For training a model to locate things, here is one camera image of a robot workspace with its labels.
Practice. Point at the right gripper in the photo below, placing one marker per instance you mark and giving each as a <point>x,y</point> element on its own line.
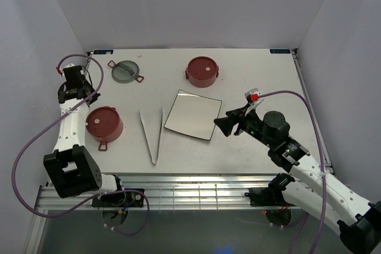
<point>234,116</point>

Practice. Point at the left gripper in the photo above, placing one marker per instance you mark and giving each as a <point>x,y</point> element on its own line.
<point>94,97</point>

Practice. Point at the dark red lid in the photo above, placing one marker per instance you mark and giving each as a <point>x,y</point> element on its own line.
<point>103,121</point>
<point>201,62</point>

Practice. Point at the pink bowl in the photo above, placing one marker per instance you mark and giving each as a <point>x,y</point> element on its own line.
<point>202,80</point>
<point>104,141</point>

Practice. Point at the white square plate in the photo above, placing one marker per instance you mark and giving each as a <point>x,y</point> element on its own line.
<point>193,115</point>

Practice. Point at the metal tongs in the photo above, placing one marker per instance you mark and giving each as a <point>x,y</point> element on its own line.
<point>152,125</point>

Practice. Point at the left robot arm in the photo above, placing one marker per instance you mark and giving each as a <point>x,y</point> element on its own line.
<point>70,166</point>

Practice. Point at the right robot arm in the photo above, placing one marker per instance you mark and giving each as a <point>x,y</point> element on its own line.
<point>354,218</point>

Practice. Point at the grey lunch box lid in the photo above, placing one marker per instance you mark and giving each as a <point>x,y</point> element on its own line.
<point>125,71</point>

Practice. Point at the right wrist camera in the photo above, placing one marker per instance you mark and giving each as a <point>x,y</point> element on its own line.
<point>253,98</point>

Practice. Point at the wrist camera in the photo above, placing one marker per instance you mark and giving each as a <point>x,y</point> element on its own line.
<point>60,70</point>
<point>253,98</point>

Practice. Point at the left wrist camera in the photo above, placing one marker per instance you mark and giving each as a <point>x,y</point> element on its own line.
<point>60,70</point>

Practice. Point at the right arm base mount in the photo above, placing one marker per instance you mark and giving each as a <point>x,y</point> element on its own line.
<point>272,194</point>

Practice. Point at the aluminium frame rail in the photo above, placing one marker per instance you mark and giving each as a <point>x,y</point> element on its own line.
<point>196,192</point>

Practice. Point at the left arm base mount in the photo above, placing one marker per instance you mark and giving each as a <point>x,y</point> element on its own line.
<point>131,199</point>

